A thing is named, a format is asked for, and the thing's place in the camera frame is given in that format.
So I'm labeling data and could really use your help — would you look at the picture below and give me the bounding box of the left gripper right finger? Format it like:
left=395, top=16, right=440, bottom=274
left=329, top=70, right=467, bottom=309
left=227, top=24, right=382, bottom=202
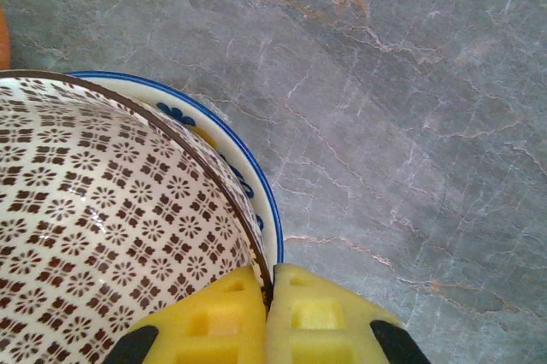
left=264, top=263, right=432, bottom=364

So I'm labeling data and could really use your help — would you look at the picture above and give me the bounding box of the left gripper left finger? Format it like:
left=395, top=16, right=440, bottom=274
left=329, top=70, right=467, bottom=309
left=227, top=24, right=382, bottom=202
left=102, top=265, right=268, bottom=364

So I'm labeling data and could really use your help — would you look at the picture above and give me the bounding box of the blue yellow patterned bowl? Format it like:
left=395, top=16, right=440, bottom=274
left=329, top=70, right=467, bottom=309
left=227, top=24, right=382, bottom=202
left=63, top=71, right=285, bottom=265

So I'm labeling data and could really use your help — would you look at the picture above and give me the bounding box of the brown flower patterned bowl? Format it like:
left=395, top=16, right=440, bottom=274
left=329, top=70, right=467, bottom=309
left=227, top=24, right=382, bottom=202
left=0, top=68, right=274, bottom=364

